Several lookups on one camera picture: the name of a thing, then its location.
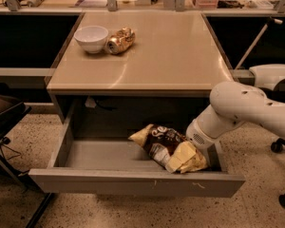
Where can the white tag under counter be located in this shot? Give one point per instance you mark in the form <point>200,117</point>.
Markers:
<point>90,102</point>

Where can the white bowl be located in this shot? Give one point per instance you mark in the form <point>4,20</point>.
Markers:
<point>91,39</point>

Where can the grey counter cabinet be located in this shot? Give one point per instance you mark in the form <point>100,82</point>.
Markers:
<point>174,54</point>

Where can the brown chip bag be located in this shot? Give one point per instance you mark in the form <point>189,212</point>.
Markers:
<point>160,142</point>

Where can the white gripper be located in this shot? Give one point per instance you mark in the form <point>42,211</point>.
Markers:
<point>196,137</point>

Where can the black office chair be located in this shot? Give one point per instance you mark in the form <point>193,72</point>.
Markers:
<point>12,111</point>

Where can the crushed gold soda can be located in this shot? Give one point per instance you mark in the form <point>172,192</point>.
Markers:
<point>121,41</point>

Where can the grey open drawer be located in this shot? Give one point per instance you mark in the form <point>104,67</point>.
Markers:
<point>89,161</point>

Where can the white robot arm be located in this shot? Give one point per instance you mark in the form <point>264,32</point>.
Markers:
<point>231,105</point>

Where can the white chair armrest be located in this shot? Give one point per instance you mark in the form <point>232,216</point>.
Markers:
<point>268,76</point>

